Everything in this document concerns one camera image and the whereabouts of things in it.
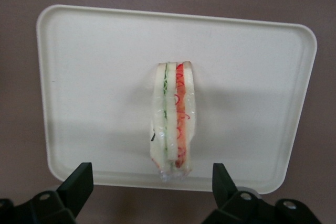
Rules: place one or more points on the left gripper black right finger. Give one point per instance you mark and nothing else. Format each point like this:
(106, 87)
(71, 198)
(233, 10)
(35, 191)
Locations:
(236, 208)

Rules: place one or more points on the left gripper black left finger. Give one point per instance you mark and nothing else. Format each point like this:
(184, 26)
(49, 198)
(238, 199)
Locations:
(65, 200)

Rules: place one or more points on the triangle sandwich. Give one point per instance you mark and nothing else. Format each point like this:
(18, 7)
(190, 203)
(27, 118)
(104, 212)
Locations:
(173, 119)

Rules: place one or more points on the cream plastic tray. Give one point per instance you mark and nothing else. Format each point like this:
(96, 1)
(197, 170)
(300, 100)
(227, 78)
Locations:
(92, 90)

